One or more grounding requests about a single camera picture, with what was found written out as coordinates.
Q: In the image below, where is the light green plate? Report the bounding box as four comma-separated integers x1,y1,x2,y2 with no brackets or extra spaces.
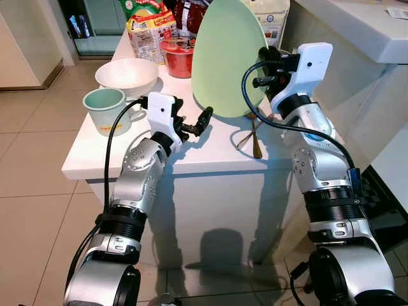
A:
191,0,268,119

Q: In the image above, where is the cream printed cracker bag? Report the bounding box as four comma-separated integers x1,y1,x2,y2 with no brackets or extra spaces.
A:
252,0,291,48

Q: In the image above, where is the metal fork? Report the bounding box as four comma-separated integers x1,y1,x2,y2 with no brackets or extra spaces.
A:
235,118,259,152

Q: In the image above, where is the red lidded food container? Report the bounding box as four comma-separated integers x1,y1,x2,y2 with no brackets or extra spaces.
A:
159,37,196,79

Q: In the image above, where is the metal spoon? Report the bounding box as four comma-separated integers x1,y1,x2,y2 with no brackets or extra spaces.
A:
245,112,263,160

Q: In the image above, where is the white bowl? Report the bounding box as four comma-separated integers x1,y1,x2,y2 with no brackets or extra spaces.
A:
95,58,159,98

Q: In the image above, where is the mint green mug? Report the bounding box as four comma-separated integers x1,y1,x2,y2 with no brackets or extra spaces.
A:
83,88,146,137

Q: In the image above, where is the white kitchen island counter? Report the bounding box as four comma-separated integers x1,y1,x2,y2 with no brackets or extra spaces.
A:
62,29,358,272

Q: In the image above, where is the yellow green snack bag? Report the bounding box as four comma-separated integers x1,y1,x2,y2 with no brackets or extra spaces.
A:
120,0,178,64

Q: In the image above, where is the white raised counter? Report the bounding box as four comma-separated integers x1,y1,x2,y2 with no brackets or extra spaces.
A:
290,0,408,173

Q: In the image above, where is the dark red snack bag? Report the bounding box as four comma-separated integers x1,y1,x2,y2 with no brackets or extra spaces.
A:
171,0,208,39

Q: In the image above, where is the teal glass door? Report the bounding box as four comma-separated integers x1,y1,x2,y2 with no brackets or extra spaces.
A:
70,0,125,57

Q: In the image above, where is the printed paper slip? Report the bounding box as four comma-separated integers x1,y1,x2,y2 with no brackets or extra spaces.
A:
386,6,408,20

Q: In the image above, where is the white side cabinet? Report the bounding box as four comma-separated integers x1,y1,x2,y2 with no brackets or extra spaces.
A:
370,124,408,195

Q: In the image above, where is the beige kitchen cabinet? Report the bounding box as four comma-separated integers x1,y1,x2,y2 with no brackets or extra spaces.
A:
0,0,64,90

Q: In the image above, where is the black plastic crate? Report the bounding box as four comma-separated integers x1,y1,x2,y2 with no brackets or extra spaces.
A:
357,163,408,252

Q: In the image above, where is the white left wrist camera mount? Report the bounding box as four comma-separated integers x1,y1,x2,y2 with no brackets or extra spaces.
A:
147,92,186,154

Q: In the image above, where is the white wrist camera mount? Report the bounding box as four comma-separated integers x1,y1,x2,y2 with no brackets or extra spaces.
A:
147,92,186,154
271,43,333,115

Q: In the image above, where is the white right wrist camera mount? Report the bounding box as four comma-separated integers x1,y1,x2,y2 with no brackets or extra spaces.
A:
271,43,333,115

